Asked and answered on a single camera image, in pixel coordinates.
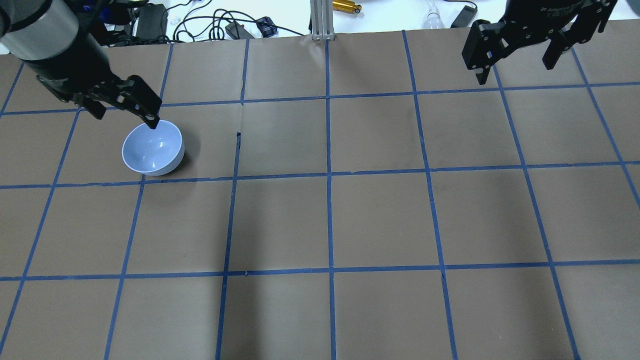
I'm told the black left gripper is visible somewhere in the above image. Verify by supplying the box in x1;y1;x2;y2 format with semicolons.
75;75;162;130

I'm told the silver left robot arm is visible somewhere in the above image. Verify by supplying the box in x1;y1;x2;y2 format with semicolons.
1;0;583;129

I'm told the black power brick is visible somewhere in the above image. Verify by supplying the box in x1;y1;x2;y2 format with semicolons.
134;3;168;40

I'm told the aluminium frame post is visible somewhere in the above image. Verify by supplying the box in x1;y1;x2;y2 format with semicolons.
310;0;335;41

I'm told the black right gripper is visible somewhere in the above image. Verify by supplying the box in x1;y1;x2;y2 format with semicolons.
461;0;617;85

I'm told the black power adapter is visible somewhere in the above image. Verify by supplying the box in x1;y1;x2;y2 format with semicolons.
450;5;478;28

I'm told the light blue bowl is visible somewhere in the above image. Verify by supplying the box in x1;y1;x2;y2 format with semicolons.
121;120;186;177

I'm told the black cable bundle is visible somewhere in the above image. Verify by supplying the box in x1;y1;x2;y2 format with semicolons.
172;7;306;43

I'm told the gold cylindrical tool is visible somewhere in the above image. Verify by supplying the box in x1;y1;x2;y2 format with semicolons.
332;0;362;14

